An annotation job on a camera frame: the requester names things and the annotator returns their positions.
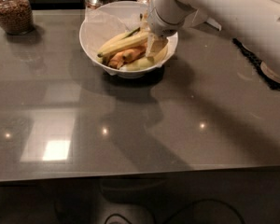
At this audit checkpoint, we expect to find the white folded card stand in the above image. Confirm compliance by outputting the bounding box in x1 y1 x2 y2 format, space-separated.
206 17 222 31

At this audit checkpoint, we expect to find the black mesh mat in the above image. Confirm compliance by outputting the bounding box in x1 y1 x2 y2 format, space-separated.
232 38 280 90

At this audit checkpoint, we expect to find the black floor cable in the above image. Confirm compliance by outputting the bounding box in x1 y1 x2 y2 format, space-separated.
104 198 246 224

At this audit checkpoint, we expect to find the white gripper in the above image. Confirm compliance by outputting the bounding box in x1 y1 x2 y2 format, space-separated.
140 2 185 57

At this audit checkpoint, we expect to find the pale yellow front banana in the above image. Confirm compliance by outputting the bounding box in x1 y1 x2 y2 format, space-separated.
119 46 168 72

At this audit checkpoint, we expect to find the stack of paper bowls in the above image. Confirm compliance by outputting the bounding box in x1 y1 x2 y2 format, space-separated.
260 63 280 84

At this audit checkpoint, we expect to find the white bowl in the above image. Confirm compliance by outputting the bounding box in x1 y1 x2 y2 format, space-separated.
79 1 178 79

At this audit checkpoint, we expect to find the orange brown ripe banana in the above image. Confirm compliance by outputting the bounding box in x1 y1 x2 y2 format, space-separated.
107 44 147 69

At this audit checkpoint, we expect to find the yellow green banana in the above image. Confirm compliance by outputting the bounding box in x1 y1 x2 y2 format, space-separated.
97 32 148 58
97 27 140 53

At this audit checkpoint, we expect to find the left glass jar with grains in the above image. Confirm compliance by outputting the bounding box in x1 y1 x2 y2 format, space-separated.
0 0 34 35

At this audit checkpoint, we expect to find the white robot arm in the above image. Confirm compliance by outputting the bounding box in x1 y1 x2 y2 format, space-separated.
147 0 280 83

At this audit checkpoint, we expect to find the yellow green back banana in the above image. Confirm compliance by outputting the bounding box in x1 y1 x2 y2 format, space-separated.
97 27 140 53

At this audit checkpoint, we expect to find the yellow green top banana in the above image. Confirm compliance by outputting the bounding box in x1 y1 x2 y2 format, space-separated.
97 32 148 58

